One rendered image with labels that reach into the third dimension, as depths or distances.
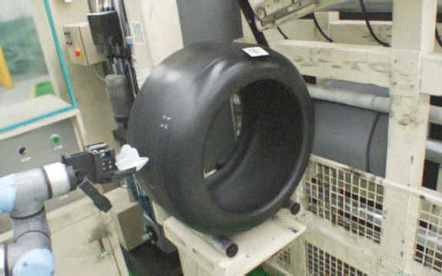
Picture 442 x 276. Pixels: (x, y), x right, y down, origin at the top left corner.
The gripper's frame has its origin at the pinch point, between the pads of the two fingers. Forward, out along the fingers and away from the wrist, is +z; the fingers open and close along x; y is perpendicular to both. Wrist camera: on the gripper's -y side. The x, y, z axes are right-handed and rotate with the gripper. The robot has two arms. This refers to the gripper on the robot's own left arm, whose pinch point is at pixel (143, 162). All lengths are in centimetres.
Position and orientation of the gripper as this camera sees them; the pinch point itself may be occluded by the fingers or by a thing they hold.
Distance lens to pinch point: 101.0
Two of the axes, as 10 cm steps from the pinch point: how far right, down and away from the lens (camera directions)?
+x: -6.2, -2.4, 7.4
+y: -0.3, -9.4, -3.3
